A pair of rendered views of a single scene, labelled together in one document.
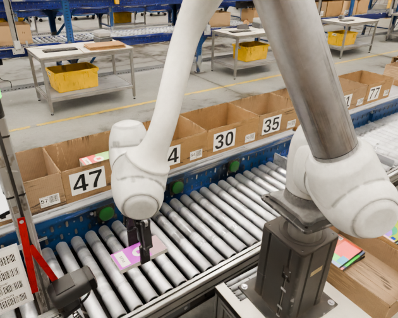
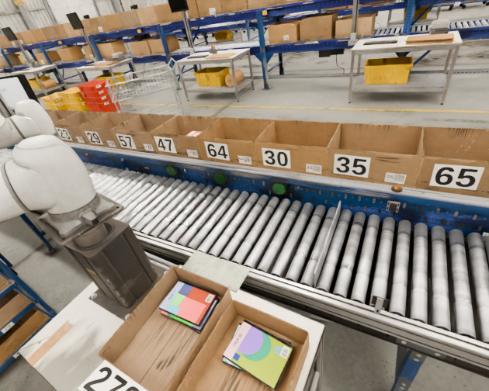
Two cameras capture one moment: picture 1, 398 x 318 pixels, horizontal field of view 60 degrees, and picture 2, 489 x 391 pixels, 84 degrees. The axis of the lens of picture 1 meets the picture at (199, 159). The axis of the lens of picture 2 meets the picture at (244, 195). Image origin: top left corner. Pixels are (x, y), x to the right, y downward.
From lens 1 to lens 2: 1.72 m
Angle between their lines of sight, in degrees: 58
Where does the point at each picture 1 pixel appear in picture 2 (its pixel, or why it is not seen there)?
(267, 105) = (415, 144)
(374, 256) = not seen: hidden behind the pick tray
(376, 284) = (160, 353)
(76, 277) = not seen: hidden behind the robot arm
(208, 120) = (310, 136)
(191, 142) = (237, 147)
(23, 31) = (365, 23)
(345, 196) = not seen: outside the picture
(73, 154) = (193, 126)
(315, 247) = (72, 247)
